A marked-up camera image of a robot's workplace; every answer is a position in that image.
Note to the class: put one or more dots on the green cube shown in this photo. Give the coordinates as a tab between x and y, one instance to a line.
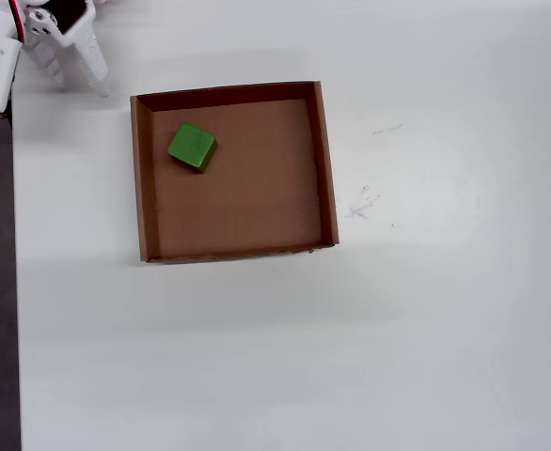
191	146

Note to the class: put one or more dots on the brown cardboard box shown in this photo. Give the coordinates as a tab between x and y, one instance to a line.
256	202

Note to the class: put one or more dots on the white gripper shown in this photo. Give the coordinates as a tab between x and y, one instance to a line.
84	44

